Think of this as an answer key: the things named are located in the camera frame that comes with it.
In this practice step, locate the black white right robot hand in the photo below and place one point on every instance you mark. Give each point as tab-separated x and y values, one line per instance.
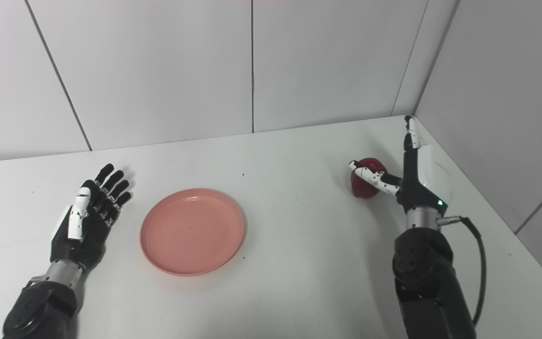
421	183

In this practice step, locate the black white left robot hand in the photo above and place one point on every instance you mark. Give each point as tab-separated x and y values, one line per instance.
90	230

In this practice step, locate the red apple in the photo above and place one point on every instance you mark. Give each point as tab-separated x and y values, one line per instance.
367	186

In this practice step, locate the pink plate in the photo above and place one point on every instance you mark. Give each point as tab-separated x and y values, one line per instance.
192	231

